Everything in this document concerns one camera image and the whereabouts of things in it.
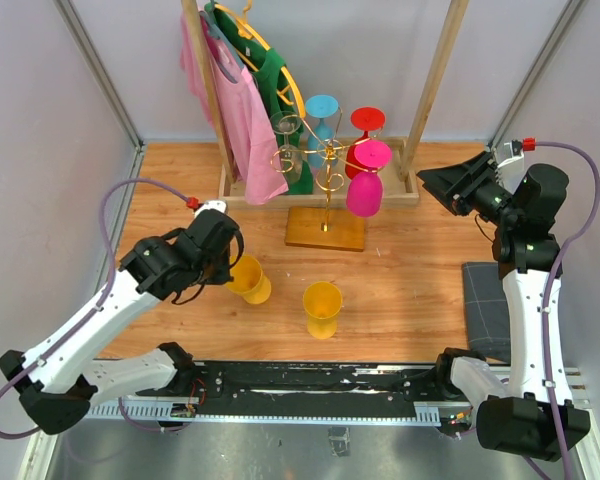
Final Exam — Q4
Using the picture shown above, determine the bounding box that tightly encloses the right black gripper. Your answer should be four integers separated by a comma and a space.
417, 151, 520, 227

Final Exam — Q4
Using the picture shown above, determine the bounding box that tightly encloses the yellow plastic cup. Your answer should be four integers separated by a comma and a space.
302, 281, 343, 340
225, 255, 272, 305

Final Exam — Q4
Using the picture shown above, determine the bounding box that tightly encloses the magenta plastic goblet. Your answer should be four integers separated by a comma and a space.
346, 139, 392, 218

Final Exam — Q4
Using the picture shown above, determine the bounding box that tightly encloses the red plastic cup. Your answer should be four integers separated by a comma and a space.
345, 106, 386, 180

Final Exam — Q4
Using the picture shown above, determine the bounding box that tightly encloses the clear wine glass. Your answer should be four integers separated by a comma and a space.
271, 111, 302, 185

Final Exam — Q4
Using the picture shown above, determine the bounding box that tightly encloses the blue plastic goblet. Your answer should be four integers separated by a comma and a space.
305, 94, 339, 174

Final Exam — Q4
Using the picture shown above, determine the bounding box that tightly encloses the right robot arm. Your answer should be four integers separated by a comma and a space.
417, 151, 591, 462

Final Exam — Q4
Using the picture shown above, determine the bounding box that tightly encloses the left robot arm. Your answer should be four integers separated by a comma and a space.
0, 200, 244, 435

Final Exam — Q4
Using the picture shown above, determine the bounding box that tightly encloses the wooden rack base board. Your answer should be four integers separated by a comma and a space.
284, 207, 365, 252

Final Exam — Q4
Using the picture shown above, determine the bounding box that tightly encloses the pink shirt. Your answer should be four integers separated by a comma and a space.
205, 36, 288, 205

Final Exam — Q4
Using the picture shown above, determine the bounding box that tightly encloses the dark grey folded cloth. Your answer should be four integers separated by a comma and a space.
461, 262, 511, 364

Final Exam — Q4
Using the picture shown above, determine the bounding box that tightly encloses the green shirt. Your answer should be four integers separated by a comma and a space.
203, 2, 315, 196

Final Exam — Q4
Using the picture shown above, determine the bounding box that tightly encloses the yellow clothes hanger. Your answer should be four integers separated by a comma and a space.
206, 1, 306, 118

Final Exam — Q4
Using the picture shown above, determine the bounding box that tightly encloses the grey clothes hanger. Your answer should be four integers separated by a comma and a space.
200, 1, 245, 84

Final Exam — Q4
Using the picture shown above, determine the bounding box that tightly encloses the wooden clothes rack frame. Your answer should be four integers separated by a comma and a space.
181, 1, 469, 209

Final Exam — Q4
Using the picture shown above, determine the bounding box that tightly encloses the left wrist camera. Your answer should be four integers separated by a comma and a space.
194, 199, 228, 217

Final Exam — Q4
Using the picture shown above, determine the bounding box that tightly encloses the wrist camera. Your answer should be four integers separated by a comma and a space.
496, 140, 524, 181
194, 199, 228, 217

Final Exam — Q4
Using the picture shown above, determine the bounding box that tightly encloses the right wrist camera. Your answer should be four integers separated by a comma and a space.
496, 140, 524, 181

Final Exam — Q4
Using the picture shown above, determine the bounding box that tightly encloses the gold wire glass rack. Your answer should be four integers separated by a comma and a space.
270, 108, 384, 210

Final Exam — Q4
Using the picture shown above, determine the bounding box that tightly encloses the black mounting rail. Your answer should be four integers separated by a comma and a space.
137, 361, 467, 420

